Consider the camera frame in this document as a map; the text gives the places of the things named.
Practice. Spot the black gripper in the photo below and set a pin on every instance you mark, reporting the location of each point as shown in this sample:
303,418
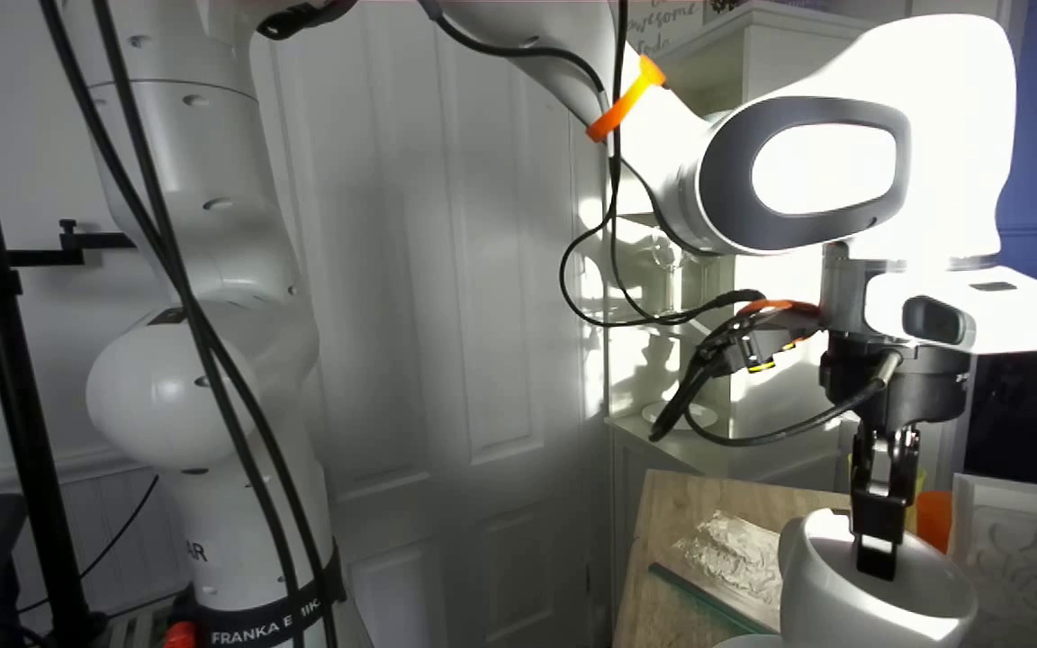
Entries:
902,384

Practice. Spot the white ceramic cup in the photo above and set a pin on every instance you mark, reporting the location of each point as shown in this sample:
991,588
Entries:
831,588

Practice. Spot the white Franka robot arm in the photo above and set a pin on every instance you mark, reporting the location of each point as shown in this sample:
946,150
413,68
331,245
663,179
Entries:
218,182

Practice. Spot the white rose-cutout napkin holder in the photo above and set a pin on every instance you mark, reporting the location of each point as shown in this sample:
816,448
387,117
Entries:
1028,562

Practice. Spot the white panelled door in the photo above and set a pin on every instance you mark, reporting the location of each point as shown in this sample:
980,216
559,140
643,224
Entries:
471,360

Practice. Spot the white open shelf cabinet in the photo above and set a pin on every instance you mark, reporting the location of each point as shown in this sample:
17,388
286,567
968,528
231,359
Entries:
774,48

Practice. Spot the red round knob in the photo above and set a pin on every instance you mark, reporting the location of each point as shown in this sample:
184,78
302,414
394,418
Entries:
181,635

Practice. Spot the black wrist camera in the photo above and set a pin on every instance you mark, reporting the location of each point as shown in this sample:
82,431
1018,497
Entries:
774,334

